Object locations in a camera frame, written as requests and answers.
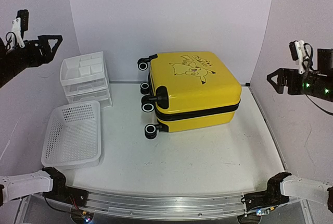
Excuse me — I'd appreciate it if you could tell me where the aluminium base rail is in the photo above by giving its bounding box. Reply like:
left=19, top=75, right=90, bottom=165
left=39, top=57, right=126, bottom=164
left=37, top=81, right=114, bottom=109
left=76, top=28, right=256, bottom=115
left=15, top=191, right=313, bottom=224

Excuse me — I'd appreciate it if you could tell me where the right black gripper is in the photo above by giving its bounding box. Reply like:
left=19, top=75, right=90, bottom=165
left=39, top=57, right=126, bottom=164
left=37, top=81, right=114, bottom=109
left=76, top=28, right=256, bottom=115
left=265, top=68, right=333, bottom=100

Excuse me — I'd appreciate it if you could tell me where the yellow Pikachu hard-shell suitcase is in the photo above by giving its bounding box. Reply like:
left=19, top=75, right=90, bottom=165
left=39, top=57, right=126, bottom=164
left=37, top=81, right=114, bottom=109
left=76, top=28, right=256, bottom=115
left=137, top=51, right=241, bottom=139

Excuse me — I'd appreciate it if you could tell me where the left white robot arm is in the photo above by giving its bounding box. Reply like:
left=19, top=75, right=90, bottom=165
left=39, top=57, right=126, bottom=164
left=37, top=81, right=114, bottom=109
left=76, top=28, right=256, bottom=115
left=1, top=35, right=88, bottom=207

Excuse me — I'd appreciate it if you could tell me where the white perforated plastic basket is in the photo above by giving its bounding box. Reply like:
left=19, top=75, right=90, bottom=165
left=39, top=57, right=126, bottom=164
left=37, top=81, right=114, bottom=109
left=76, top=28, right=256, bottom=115
left=41, top=101, right=101, bottom=170

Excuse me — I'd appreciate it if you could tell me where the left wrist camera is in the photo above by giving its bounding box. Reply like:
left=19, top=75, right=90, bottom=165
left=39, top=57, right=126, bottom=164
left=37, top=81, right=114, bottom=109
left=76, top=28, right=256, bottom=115
left=11, top=9, right=29, bottom=48

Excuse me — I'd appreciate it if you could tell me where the white plastic drawer organizer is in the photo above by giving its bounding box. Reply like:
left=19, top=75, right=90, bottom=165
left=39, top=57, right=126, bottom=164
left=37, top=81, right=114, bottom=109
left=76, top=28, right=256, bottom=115
left=59, top=51, right=112, bottom=107

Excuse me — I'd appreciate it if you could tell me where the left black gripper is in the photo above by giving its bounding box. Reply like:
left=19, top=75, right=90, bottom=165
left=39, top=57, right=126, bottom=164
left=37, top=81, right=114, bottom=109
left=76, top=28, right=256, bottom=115
left=0, top=34, right=63, bottom=86

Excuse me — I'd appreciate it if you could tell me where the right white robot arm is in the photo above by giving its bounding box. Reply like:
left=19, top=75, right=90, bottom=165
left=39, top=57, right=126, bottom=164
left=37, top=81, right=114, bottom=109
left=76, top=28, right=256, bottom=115
left=241, top=41, right=332, bottom=216

